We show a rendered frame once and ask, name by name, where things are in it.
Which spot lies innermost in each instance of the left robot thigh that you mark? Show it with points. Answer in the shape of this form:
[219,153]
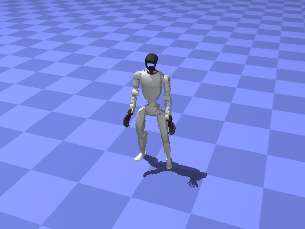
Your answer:
[163,125]

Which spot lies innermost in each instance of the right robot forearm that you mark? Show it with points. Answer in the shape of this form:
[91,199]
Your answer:
[133,103]

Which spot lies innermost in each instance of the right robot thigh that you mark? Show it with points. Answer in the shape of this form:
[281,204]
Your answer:
[140,123]

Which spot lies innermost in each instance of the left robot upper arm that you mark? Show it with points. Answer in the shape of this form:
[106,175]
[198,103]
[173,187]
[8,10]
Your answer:
[166,80]

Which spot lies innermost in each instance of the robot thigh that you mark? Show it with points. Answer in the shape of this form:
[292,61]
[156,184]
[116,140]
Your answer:
[140,123]
[163,125]

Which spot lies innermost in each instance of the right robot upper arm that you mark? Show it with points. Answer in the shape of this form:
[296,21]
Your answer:
[136,82]

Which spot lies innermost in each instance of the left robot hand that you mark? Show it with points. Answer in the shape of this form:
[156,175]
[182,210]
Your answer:
[171,126]

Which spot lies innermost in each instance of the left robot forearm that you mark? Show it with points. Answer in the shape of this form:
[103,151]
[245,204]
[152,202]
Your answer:
[168,108]

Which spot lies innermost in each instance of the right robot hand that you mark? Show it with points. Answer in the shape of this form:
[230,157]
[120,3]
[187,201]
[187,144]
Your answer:
[127,118]

